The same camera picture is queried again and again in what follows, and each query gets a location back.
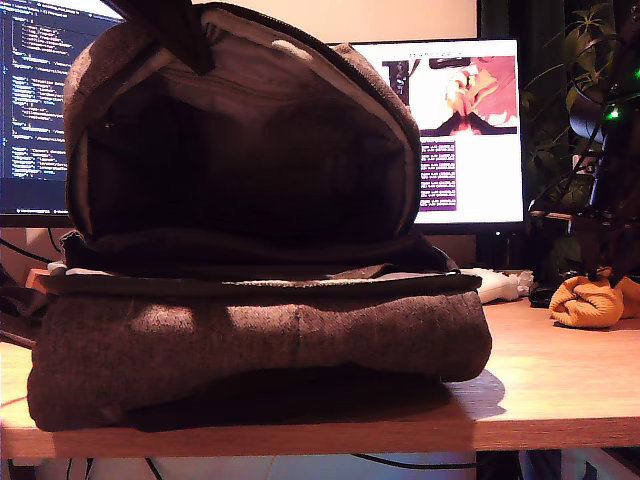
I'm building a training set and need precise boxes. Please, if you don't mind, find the monitor with dark code screen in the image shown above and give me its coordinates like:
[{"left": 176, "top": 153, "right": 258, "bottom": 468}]
[{"left": 0, "top": 0, "right": 126, "bottom": 229}]

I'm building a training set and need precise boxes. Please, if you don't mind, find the green leafy house plant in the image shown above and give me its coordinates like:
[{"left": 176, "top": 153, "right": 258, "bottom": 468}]
[{"left": 519, "top": 2, "right": 640, "bottom": 281}]

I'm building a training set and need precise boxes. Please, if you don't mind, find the small wooden block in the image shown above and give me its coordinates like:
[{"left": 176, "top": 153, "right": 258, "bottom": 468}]
[{"left": 27, "top": 268, "right": 56, "bottom": 291}]

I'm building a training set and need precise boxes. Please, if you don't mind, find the black desk cable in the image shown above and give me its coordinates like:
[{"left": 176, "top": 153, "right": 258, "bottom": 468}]
[{"left": 0, "top": 238, "right": 66, "bottom": 266}]

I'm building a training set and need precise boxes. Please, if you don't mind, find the monitor with white screen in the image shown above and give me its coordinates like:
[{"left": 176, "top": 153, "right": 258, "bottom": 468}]
[{"left": 327, "top": 38, "right": 526, "bottom": 236}]

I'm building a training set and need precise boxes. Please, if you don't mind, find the black table leg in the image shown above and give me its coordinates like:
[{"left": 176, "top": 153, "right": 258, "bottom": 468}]
[{"left": 476, "top": 451, "right": 521, "bottom": 480}]

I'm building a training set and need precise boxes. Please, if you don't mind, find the white game controller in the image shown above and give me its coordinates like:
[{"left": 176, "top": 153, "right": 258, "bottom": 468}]
[{"left": 459, "top": 267, "right": 535, "bottom": 304}]

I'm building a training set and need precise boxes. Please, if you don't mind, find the grey Google backpack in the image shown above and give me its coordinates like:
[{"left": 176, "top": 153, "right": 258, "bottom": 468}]
[{"left": 27, "top": 0, "right": 494, "bottom": 434}]

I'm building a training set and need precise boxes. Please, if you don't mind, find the yellow pair of socks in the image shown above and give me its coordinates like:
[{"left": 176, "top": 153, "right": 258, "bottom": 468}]
[{"left": 548, "top": 267, "right": 640, "bottom": 330}]

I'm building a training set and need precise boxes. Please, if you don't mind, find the black cable under table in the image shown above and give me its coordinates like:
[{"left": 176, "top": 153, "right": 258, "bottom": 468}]
[{"left": 349, "top": 453, "right": 479, "bottom": 471}]

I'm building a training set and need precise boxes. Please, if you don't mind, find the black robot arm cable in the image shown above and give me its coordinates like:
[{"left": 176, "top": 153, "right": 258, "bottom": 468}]
[{"left": 567, "top": 32, "right": 626, "bottom": 101}]

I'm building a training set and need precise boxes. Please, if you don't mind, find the dark curtain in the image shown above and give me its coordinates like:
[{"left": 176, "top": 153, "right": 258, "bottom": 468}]
[{"left": 477, "top": 0, "right": 640, "bottom": 271}]

